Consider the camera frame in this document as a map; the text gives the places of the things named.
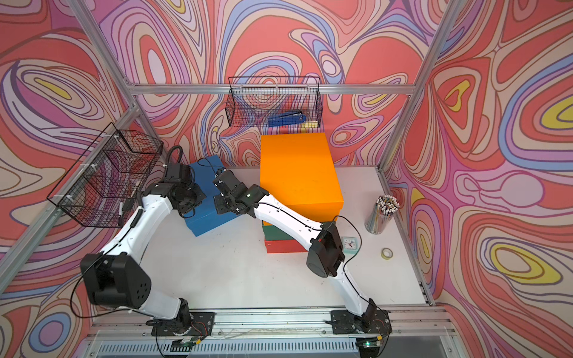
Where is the blue shoebox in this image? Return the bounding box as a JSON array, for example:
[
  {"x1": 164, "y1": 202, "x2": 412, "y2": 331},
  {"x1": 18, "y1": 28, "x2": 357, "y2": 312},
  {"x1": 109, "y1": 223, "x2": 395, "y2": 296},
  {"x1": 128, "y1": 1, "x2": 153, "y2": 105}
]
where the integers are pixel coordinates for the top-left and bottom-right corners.
[{"x1": 184, "y1": 155, "x2": 237, "y2": 237}]

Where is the green shoebox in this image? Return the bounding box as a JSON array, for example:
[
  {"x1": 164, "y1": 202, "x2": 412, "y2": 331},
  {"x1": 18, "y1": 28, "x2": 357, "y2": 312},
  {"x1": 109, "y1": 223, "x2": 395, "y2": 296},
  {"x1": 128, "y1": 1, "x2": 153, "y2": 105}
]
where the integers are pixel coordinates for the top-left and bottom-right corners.
[{"x1": 262, "y1": 222, "x2": 292, "y2": 241}]

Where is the red shoebox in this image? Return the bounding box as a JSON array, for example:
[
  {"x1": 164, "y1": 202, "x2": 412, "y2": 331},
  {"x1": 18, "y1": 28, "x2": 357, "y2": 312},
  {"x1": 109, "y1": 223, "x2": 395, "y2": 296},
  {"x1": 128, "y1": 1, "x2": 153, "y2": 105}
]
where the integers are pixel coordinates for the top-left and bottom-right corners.
[{"x1": 264, "y1": 240, "x2": 307, "y2": 254}]

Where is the orange shoebox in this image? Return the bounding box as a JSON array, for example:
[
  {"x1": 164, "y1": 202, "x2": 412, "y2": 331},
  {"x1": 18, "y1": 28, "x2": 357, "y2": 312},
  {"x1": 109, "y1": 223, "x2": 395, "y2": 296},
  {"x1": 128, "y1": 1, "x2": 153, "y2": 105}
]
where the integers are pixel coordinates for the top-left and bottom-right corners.
[{"x1": 260, "y1": 133, "x2": 344, "y2": 222}]

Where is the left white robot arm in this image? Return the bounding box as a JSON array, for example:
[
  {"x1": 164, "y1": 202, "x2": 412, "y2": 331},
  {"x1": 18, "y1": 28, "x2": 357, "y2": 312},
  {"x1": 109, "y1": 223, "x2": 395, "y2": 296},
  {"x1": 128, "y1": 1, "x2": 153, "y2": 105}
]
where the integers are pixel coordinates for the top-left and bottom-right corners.
[{"x1": 80, "y1": 163, "x2": 205, "y2": 328}]

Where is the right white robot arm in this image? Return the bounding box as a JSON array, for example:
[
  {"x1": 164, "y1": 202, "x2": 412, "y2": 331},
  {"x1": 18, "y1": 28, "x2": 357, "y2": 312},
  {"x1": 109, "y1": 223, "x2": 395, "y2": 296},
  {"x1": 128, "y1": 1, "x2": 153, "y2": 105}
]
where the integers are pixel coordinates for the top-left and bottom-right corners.
[{"x1": 213, "y1": 169, "x2": 378, "y2": 334}]

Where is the marker in left basket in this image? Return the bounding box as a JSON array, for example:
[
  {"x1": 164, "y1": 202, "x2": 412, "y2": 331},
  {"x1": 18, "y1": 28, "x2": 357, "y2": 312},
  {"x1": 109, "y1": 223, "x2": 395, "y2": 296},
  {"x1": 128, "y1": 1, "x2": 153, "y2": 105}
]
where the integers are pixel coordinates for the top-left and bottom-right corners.
[{"x1": 117, "y1": 201, "x2": 124, "y2": 228}]

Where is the blue stapler in basket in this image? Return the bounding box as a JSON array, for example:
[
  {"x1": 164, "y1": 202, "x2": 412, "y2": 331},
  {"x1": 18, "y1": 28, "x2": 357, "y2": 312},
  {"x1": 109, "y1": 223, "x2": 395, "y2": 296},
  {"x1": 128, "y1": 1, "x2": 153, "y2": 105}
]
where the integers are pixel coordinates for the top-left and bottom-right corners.
[{"x1": 267, "y1": 110, "x2": 307, "y2": 128}]

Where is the small mint green clock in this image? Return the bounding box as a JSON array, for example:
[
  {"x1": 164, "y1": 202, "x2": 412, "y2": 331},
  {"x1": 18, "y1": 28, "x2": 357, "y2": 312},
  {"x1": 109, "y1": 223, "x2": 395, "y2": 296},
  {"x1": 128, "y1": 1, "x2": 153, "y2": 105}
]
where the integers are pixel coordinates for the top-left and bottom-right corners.
[{"x1": 342, "y1": 237, "x2": 361, "y2": 256}]

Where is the metal cup of pencils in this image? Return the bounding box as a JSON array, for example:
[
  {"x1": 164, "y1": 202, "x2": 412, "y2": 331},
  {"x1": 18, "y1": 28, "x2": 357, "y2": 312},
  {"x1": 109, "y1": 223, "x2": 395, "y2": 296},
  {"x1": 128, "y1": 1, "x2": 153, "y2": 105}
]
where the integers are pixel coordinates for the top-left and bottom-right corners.
[{"x1": 365, "y1": 194, "x2": 401, "y2": 235}]

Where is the yellow tape roll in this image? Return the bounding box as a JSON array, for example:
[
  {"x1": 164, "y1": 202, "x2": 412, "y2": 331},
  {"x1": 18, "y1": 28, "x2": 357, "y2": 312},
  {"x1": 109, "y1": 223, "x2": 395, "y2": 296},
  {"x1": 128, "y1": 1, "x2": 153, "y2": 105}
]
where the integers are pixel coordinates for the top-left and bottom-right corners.
[{"x1": 381, "y1": 248, "x2": 394, "y2": 260}]

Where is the black wire basket left wall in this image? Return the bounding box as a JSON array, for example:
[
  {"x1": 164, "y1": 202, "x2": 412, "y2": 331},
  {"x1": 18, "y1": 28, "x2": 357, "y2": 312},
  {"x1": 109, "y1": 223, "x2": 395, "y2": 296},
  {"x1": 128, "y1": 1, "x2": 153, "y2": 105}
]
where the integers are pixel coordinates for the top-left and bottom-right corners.
[{"x1": 46, "y1": 124, "x2": 164, "y2": 228}]

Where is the black wire basket wall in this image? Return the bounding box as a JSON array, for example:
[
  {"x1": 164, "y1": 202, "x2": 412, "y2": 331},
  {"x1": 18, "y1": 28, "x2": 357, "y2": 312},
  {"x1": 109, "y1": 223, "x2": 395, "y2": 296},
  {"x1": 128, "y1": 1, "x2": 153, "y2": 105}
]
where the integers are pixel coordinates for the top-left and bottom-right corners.
[
  {"x1": 46, "y1": 124, "x2": 164, "y2": 228},
  {"x1": 225, "y1": 75, "x2": 323, "y2": 131}
]

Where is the black wire basket back wall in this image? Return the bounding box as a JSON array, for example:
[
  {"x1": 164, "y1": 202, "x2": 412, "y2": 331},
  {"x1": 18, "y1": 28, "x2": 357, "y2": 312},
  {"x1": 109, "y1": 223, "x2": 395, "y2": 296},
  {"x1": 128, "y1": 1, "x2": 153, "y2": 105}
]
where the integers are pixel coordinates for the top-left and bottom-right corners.
[{"x1": 225, "y1": 75, "x2": 323, "y2": 131}]

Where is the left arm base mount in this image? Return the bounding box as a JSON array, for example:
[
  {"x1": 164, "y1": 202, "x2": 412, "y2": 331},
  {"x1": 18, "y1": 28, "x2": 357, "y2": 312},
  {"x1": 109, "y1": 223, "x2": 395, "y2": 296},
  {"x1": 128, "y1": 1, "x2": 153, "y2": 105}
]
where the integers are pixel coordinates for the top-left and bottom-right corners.
[{"x1": 146, "y1": 311, "x2": 216, "y2": 339}]

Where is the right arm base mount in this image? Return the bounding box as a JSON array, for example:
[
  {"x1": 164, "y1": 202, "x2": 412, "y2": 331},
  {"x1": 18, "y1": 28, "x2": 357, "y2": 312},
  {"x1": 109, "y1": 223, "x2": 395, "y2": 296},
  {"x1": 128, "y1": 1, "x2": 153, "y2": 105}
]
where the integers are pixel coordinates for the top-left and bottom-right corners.
[{"x1": 325, "y1": 309, "x2": 392, "y2": 337}]

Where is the aluminium rail front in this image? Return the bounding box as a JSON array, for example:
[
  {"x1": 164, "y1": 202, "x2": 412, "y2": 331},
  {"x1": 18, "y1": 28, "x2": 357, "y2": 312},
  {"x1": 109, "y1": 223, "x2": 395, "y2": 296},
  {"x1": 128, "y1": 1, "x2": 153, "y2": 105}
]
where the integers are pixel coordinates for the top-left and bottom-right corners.
[{"x1": 78, "y1": 307, "x2": 468, "y2": 357}]

